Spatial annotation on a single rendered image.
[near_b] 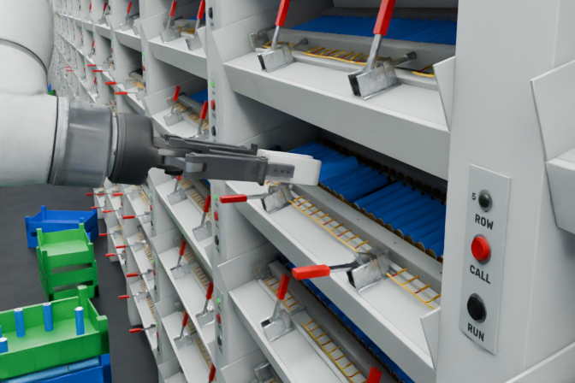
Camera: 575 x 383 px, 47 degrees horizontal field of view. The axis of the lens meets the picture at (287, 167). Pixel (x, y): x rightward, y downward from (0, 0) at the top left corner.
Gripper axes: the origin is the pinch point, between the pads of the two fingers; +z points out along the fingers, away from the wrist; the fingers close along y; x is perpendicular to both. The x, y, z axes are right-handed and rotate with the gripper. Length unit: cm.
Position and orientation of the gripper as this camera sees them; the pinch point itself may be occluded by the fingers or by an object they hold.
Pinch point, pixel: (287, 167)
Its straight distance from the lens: 77.8
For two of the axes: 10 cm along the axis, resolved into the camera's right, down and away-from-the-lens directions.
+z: 9.2, 1.1, 3.8
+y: -3.5, -2.2, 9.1
